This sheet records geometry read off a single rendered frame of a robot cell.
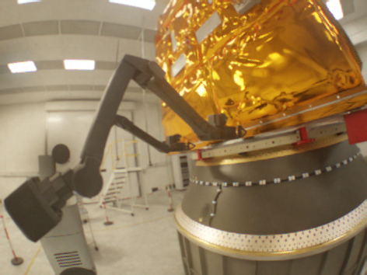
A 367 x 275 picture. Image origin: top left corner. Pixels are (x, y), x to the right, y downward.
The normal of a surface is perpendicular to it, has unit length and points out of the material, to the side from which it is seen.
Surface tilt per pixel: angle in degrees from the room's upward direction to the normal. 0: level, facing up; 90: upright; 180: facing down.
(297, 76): 91
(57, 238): 90
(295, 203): 62
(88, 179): 96
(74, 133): 90
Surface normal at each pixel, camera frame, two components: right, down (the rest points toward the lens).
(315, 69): -0.86, 0.07
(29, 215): 0.64, -0.19
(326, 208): -0.33, -0.54
